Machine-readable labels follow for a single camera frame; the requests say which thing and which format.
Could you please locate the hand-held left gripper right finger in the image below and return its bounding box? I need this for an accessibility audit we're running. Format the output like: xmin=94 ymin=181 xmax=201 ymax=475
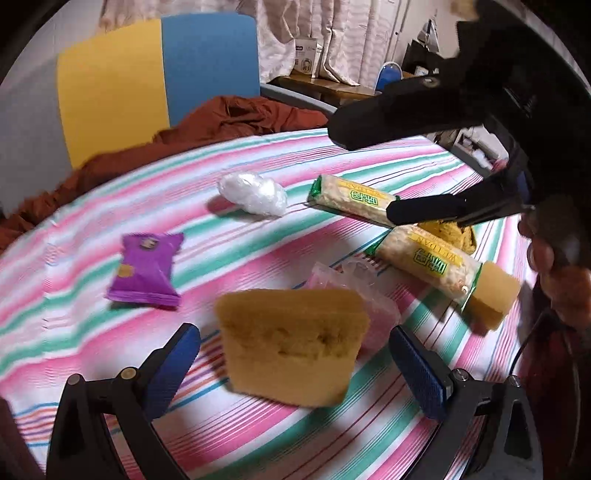
xmin=389 ymin=324 xmax=543 ymax=480

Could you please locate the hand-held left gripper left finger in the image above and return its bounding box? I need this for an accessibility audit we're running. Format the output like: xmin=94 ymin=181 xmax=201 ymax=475
xmin=46 ymin=323 xmax=201 ymax=480

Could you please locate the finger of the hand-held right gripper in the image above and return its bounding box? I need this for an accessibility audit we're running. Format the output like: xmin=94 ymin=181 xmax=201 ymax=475
xmin=327 ymin=76 xmax=490 ymax=151
xmin=385 ymin=178 xmax=529 ymax=228

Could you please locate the yellow snack packet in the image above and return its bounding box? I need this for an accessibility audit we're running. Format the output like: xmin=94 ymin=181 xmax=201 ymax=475
xmin=418 ymin=220 xmax=477 ymax=254

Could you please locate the green edged cracker packet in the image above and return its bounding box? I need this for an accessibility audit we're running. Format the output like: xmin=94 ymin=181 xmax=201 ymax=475
xmin=307 ymin=174 xmax=398 ymax=228
xmin=367 ymin=226 xmax=485 ymax=312

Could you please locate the pink snack packet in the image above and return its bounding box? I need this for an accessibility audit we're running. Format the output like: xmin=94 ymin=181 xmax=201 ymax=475
xmin=308 ymin=261 xmax=402 ymax=352

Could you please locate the purple snack packet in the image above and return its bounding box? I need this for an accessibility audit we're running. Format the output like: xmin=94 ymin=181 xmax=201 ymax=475
xmin=107 ymin=232 xmax=185 ymax=309

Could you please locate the large yellow sponge block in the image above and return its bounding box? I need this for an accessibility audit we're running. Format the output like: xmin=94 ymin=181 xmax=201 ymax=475
xmin=215 ymin=288 xmax=371 ymax=408

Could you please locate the person's right hand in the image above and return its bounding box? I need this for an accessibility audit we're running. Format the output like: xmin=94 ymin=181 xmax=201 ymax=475
xmin=517 ymin=212 xmax=591 ymax=333

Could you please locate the striped table cloth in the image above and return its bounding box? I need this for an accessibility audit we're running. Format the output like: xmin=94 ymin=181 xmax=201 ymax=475
xmin=0 ymin=127 xmax=546 ymax=480

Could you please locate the black paper bag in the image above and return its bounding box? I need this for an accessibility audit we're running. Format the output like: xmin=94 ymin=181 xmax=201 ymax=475
xmin=404 ymin=39 xmax=444 ymax=79

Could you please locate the wooden side table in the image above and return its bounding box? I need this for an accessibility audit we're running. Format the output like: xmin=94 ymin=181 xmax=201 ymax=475
xmin=268 ymin=74 xmax=384 ymax=109

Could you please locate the small yellow sponge block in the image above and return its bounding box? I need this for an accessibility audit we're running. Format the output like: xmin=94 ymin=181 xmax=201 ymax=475
xmin=466 ymin=261 xmax=522 ymax=332

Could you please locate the white cardboard box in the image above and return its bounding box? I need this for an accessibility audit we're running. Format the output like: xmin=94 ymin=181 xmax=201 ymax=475
xmin=293 ymin=37 xmax=324 ymax=78

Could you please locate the red garment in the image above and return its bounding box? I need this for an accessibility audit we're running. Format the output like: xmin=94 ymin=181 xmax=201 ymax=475
xmin=519 ymin=323 xmax=591 ymax=480

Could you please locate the white crumpled plastic wrap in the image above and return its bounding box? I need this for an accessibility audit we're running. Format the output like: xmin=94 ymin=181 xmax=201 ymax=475
xmin=218 ymin=172 xmax=288 ymax=217

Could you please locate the brown red cloth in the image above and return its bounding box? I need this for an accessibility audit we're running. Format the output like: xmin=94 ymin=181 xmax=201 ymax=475
xmin=0 ymin=95 xmax=331 ymax=252

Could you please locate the patterned beige curtain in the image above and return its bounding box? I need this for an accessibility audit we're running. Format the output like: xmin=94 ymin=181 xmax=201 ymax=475
xmin=99 ymin=0 xmax=409 ymax=86

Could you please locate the grey yellow blue chair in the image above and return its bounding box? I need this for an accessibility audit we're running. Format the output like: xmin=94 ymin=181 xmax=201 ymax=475
xmin=56 ymin=13 xmax=338 ymax=171

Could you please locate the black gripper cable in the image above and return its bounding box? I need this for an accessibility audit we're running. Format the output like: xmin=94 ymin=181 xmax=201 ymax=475
xmin=508 ymin=307 xmax=561 ymax=384

